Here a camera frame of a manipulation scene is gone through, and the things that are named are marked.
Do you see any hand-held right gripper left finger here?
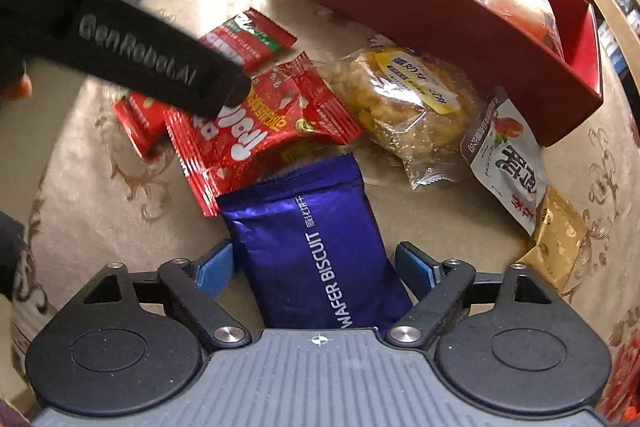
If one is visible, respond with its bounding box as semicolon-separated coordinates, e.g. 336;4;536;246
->
75;239;252;352

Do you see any red cardboard box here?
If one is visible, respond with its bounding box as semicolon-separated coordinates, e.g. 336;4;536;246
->
264;0;604;148

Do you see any person's left hand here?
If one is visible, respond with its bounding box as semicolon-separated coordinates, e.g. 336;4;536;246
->
0;56;34;104

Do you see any clear-wrapped round yellow pastry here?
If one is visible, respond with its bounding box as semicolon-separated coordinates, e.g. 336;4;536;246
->
455;0;567;58

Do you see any gold candy packet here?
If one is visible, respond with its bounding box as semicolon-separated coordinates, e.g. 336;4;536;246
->
514;186;592;297

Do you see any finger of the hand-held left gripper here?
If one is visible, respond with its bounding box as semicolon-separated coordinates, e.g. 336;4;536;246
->
211;59;252;118

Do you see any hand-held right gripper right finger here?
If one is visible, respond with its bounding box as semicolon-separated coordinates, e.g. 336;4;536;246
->
384;242;566;350

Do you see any large red snack packet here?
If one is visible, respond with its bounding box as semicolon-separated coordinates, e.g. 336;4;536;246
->
164;52;366;220

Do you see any small red snack packet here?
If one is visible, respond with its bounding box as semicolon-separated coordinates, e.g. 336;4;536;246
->
113;90;174;160
198;8;298;74

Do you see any clear-wrapped crispy golden cake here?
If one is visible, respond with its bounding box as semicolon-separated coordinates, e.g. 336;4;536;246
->
319;47;484;191

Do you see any white jujube snack packet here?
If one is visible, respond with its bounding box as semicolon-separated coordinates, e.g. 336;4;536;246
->
459;87;549;236

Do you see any person's dark clothing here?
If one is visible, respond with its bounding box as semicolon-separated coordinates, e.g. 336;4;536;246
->
0;211;27;304

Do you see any purple wafer biscuit packet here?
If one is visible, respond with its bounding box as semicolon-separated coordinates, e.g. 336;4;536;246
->
218;152;416;333

